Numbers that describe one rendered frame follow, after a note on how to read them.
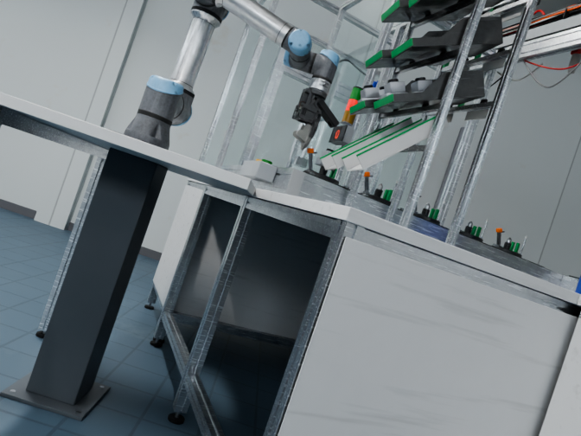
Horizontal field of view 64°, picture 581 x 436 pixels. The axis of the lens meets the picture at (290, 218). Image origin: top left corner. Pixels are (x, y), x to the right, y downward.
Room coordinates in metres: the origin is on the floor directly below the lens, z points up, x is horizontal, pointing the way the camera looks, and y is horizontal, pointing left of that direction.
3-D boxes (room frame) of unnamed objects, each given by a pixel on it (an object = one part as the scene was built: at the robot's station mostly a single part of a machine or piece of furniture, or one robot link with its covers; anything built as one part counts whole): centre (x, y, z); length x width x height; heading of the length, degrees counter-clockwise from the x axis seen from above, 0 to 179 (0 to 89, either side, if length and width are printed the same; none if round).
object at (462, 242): (1.92, -0.50, 0.91); 1.24 x 0.33 x 0.10; 113
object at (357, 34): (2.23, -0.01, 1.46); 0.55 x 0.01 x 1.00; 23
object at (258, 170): (1.73, 0.17, 0.93); 0.21 x 0.07 x 0.06; 23
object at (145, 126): (1.56, 0.54, 0.93); 0.15 x 0.15 x 0.10
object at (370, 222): (1.90, -0.47, 0.85); 1.50 x 1.41 x 0.03; 23
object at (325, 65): (1.69, 0.06, 1.36); 0.09 x 0.08 x 0.11; 89
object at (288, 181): (1.93, 0.19, 0.91); 0.89 x 0.06 x 0.11; 23
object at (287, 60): (1.67, 0.16, 1.36); 0.11 x 0.11 x 0.08; 89
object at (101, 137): (1.57, 0.49, 0.84); 0.90 x 0.70 x 0.03; 3
